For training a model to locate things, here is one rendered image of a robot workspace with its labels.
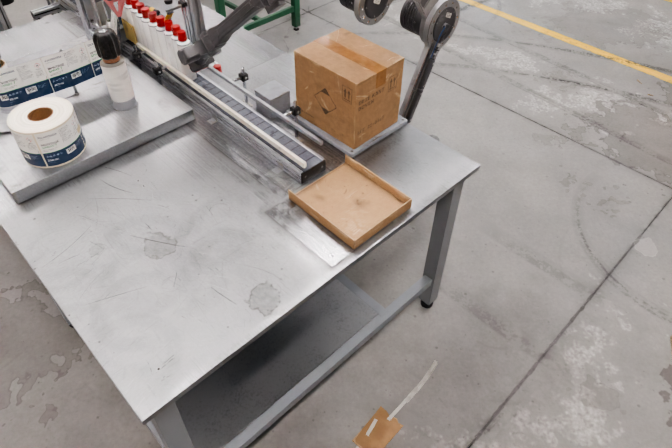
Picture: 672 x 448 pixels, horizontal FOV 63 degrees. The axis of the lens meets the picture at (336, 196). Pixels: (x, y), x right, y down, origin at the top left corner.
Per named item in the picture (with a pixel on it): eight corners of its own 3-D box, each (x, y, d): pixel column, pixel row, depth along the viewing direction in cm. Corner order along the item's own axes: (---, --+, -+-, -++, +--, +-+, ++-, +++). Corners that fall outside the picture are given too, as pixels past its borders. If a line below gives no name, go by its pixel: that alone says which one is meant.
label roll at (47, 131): (91, 129, 197) (78, 94, 187) (79, 165, 183) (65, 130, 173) (33, 132, 195) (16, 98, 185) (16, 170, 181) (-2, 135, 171)
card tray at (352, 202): (288, 198, 180) (288, 189, 177) (345, 162, 193) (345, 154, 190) (354, 249, 164) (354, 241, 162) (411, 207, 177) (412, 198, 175)
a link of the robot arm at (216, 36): (290, 1, 168) (273, -33, 166) (278, 5, 164) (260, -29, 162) (221, 55, 200) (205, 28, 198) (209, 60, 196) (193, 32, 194)
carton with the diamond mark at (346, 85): (296, 114, 210) (293, 50, 191) (340, 89, 222) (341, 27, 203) (354, 150, 195) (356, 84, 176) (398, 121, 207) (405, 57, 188)
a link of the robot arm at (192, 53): (224, 49, 195) (211, 27, 194) (196, 61, 189) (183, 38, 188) (212, 60, 205) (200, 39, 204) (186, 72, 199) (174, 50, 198)
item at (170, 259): (-109, 71, 236) (-112, 67, 235) (162, -16, 302) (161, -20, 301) (143, 425, 128) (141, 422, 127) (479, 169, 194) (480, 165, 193)
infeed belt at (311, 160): (80, 13, 269) (78, 6, 267) (96, 8, 273) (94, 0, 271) (304, 180, 185) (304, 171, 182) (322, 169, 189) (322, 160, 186)
